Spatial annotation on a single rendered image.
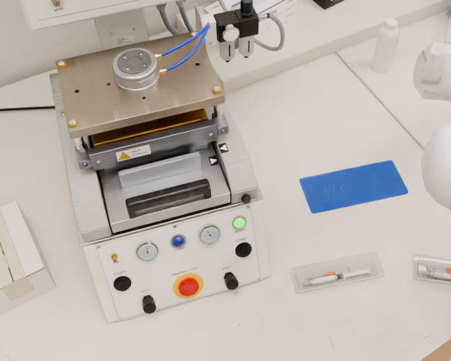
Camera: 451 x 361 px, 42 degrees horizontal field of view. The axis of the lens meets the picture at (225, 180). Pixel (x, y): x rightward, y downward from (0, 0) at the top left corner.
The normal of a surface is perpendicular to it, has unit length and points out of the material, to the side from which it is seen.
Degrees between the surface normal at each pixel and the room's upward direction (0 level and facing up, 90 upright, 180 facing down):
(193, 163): 90
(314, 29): 0
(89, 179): 0
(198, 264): 65
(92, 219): 41
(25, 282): 89
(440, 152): 58
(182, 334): 0
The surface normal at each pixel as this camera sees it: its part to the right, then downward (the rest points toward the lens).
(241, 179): 0.17, 0.06
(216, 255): 0.25, 0.45
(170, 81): -0.02, -0.58
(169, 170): 0.29, 0.77
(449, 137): -0.37, -0.57
